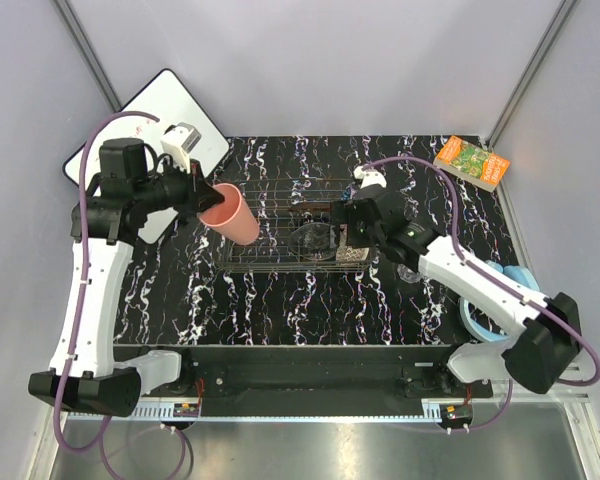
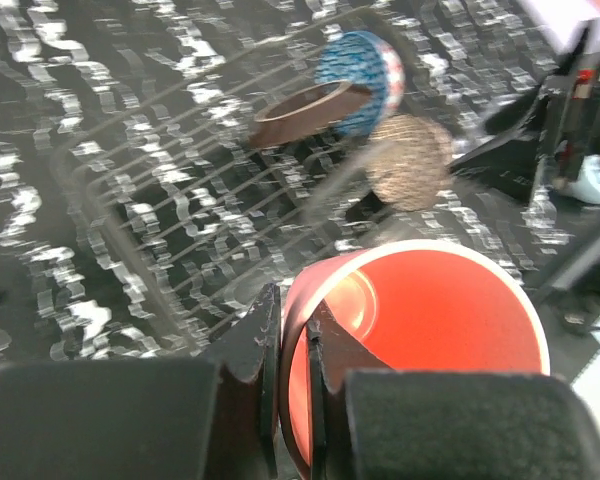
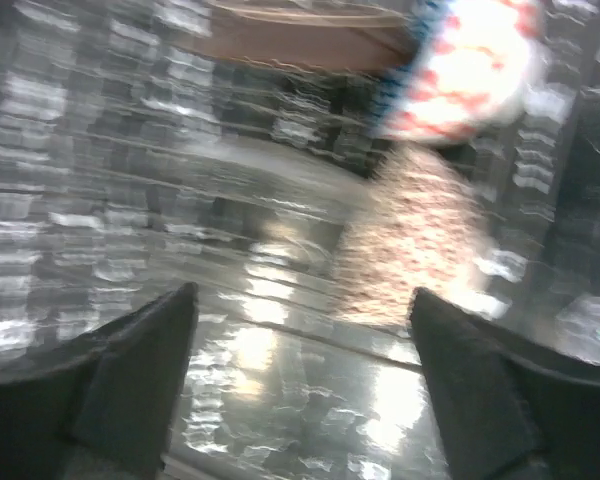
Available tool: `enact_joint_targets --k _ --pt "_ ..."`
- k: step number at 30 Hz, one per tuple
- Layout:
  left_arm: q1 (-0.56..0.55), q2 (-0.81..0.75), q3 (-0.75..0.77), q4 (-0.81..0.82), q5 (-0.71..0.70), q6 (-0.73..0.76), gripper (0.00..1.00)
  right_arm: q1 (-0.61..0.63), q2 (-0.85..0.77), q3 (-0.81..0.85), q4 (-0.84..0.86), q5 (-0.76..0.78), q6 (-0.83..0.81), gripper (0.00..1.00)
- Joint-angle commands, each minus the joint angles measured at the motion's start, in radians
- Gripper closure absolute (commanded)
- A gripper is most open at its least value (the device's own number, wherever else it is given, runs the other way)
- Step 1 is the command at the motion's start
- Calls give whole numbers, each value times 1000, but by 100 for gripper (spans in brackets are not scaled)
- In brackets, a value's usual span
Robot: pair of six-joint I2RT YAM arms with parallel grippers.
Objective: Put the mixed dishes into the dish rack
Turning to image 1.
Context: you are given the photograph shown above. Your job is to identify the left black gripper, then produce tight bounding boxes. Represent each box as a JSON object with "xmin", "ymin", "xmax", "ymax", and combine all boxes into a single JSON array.
[{"xmin": 135, "ymin": 153, "xmax": 225, "ymax": 217}]

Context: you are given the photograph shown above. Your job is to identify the pink plastic cup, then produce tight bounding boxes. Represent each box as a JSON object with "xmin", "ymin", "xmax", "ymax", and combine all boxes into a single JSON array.
[{"xmin": 198, "ymin": 183, "xmax": 260, "ymax": 246}]

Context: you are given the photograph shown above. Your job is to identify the clear drinking glass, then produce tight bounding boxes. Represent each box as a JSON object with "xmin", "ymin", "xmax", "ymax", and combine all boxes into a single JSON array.
[{"xmin": 396, "ymin": 265, "xmax": 422, "ymax": 284}]

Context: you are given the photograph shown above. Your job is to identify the brown patterned ceramic bowl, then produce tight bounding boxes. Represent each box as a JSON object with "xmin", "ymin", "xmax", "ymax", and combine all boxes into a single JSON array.
[{"xmin": 336, "ymin": 245, "xmax": 370, "ymax": 264}]

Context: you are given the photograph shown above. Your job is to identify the wire dish rack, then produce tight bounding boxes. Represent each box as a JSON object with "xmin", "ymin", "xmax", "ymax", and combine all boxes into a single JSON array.
[{"xmin": 216, "ymin": 177, "xmax": 373, "ymax": 273}]

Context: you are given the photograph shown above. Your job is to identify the clear glass square plate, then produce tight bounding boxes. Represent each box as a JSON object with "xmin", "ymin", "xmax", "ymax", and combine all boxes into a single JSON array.
[{"xmin": 287, "ymin": 222, "xmax": 337, "ymax": 262}]

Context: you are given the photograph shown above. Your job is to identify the red floral plate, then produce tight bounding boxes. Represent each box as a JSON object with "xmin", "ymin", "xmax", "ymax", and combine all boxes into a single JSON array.
[{"xmin": 288, "ymin": 202, "xmax": 331, "ymax": 211}]

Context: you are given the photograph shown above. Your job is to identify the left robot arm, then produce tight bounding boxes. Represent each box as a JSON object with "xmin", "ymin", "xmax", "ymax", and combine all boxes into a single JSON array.
[{"xmin": 28, "ymin": 138, "xmax": 224, "ymax": 417}]

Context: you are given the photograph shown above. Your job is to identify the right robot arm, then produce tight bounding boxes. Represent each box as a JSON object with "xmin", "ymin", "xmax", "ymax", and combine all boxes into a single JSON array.
[{"xmin": 330, "ymin": 185, "xmax": 581, "ymax": 397}]

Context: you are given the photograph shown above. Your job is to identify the orange green book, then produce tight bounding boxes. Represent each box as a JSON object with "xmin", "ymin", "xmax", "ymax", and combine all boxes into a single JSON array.
[{"xmin": 434, "ymin": 136, "xmax": 510, "ymax": 192}]

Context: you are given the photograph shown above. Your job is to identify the light blue headphones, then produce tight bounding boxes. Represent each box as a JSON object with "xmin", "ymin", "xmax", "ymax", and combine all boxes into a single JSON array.
[{"xmin": 459, "ymin": 260, "xmax": 540, "ymax": 342}]

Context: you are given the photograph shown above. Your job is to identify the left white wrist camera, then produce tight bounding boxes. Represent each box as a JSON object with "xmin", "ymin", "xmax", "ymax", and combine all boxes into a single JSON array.
[{"xmin": 160, "ymin": 123, "xmax": 202, "ymax": 172}]

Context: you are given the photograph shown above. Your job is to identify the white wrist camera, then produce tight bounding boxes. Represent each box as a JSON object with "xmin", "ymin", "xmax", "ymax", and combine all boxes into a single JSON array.
[
  {"xmin": 160, "ymin": 123, "xmax": 202, "ymax": 172},
  {"xmin": 353, "ymin": 166, "xmax": 387, "ymax": 190}
]

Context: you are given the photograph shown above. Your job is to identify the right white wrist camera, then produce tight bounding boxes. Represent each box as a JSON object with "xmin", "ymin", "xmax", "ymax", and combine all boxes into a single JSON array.
[{"xmin": 353, "ymin": 166, "xmax": 387, "ymax": 190}]

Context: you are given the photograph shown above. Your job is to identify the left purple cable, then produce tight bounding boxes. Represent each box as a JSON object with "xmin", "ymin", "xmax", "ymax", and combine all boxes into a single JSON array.
[{"xmin": 53, "ymin": 110, "xmax": 196, "ymax": 479}]

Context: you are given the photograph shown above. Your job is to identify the purple cable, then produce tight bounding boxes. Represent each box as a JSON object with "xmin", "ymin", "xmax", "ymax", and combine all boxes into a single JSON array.
[
  {"xmin": 354, "ymin": 155, "xmax": 600, "ymax": 435},
  {"xmin": 53, "ymin": 110, "xmax": 196, "ymax": 479}
]

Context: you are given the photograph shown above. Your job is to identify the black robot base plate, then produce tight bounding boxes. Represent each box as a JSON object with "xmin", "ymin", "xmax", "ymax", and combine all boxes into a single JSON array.
[{"xmin": 114, "ymin": 345, "xmax": 492, "ymax": 398}]

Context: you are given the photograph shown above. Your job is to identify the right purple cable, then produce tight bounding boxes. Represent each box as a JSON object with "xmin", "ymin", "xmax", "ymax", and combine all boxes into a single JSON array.
[{"xmin": 354, "ymin": 155, "xmax": 600, "ymax": 435}]

